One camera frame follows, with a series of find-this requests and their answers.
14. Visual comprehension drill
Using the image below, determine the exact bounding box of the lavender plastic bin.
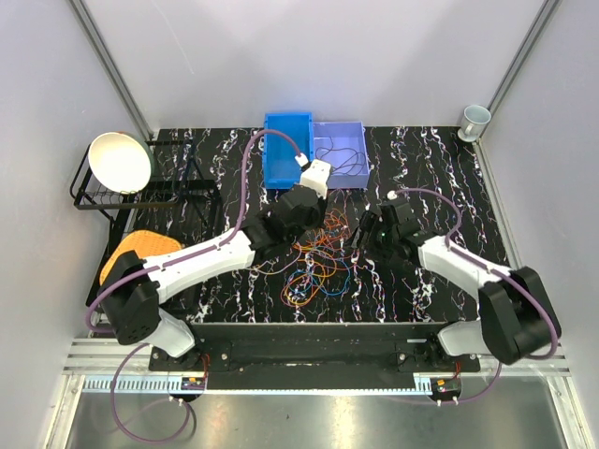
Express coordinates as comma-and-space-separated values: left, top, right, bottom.
313, 122, 371, 190

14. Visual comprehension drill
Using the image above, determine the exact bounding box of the left aluminium frame post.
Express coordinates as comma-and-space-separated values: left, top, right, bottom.
66, 0, 153, 138

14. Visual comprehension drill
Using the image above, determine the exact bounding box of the orange perforated mat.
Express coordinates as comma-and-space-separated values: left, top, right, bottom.
99, 230, 183, 285

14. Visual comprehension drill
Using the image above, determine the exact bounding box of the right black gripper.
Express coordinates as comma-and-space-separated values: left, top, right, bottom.
343, 210, 399, 265

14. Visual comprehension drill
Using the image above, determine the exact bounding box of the white ceramic mug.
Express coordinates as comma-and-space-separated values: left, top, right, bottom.
458, 105, 492, 142

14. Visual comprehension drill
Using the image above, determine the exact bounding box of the black wire dish rack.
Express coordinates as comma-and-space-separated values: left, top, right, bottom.
69, 130, 224, 314

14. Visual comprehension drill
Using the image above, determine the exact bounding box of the black thin cable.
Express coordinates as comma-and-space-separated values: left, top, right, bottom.
314, 135, 367, 177

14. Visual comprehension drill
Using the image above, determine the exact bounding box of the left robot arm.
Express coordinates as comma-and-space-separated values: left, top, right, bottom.
99, 184, 328, 370

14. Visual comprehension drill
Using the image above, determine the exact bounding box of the aluminium frame post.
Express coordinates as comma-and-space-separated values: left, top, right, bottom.
66, 0, 153, 138
488, 0, 562, 115

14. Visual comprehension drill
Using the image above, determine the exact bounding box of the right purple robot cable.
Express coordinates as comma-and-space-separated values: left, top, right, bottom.
387, 188, 562, 406

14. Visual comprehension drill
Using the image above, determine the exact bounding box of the pink thin cable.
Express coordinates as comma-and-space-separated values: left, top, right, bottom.
280, 189, 361, 300

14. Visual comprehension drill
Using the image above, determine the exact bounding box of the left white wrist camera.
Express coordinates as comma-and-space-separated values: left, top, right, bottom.
295, 153, 332, 199

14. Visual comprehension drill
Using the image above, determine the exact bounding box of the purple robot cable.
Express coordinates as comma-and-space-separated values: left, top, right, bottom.
83, 129, 308, 443
387, 188, 562, 406

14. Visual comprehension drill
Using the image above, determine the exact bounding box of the blue plastic bin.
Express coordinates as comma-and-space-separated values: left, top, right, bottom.
262, 111, 314, 190

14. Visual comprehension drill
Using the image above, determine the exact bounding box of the white bowl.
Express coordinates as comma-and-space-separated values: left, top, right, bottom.
88, 132, 154, 194

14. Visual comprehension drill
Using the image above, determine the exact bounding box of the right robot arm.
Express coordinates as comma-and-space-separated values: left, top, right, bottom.
349, 198, 562, 371

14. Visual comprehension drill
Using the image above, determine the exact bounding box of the right aluminium frame post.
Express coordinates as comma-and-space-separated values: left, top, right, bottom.
488, 0, 562, 115

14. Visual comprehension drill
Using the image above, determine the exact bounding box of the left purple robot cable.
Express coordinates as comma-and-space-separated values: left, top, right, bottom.
83, 129, 308, 443

